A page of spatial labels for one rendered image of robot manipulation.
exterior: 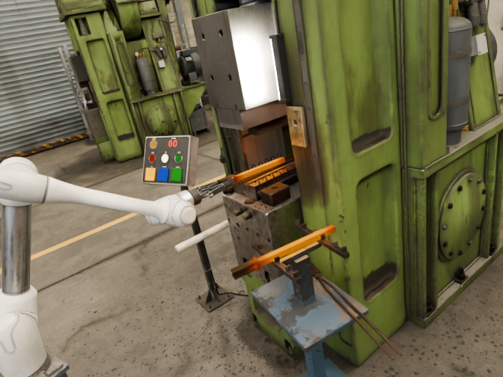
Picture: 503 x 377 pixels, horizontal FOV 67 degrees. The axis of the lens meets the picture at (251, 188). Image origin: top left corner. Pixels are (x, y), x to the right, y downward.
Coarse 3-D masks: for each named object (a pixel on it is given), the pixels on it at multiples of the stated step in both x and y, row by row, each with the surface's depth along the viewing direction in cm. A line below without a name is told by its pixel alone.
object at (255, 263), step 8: (320, 232) 146; (328, 232) 146; (296, 240) 144; (304, 240) 143; (312, 240) 144; (280, 248) 140; (288, 248) 140; (296, 248) 141; (264, 256) 138; (272, 256) 137; (280, 256) 139; (248, 264) 134; (256, 264) 135; (264, 264) 136; (232, 272) 132; (240, 272) 134; (248, 272) 134
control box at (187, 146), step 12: (156, 144) 222; (168, 144) 217; (180, 144) 213; (192, 144) 212; (144, 156) 226; (156, 156) 221; (168, 156) 217; (192, 156) 213; (144, 168) 225; (156, 168) 221; (192, 168) 213; (144, 180) 225; (156, 180) 220; (168, 180) 215; (192, 180) 214
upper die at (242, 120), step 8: (264, 104) 174; (272, 104) 177; (280, 104) 179; (224, 112) 177; (232, 112) 172; (240, 112) 167; (248, 112) 169; (256, 112) 172; (264, 112) 175; (272, 112) 178; (280, 112) 180; (224, 120) 180; (232, 120) 174; (240, 120) 169; (248, 120) 170; (256, 120) 173; (264, 120) 176; (232, 128) 177; (240, 128) 171; (248, 128) 171
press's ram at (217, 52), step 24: (192, 24) 170; (216, 24) 156; (240, 24) 152; (264, 24) 159; (216, 48) 162; (240, 48) 154; (264, 48) 161; (216, 72) 170; (240, 72) 157; (264, 72) 164; (216, 96) 177; (240, 96) 162; (264, 96) 167
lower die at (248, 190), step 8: (288, 160) 203; (280, 168) 195; (288, 168) 194; (264, 176) 189; (272, 176) 189; (280, 176) 189; (240, 184) 191; (248, 184) 185; (256, 184) 183; (264, 184) 184; (288, 184) 194; (240, 192) 194; (248, 192) 188; (256, 192) 182
